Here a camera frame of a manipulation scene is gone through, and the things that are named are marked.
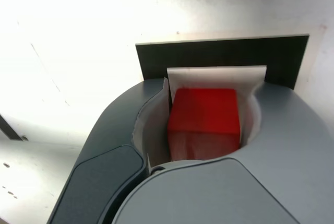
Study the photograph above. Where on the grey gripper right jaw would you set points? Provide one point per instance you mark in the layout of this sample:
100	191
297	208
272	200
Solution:
235	195

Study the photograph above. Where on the red cube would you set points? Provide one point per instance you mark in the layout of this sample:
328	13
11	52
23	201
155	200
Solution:
203	111

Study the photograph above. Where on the black tape square outline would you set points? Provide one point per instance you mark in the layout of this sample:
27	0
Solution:
221	51

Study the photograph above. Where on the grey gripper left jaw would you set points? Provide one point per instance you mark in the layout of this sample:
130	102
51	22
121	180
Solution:
109	135

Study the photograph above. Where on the black tape strip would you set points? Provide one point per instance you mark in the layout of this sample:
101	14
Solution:
9	130

